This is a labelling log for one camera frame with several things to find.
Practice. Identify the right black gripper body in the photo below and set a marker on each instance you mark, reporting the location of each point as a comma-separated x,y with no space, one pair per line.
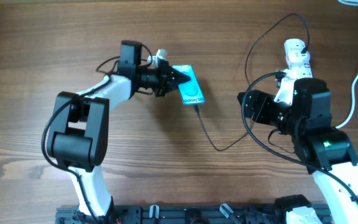
268,110

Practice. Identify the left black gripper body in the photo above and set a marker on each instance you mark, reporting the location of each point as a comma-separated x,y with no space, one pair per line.
162,78

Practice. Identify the blue Galaxy S25 smartphone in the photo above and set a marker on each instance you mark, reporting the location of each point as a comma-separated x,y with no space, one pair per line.
190,91

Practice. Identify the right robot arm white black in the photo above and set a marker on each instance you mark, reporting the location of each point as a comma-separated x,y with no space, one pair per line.
324,150

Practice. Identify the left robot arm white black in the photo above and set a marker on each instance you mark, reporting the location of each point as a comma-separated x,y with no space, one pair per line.
75,138

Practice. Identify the white power strip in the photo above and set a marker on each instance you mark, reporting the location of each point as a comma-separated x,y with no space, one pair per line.
297,61

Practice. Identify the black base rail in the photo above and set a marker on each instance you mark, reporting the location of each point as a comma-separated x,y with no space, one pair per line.
252,213

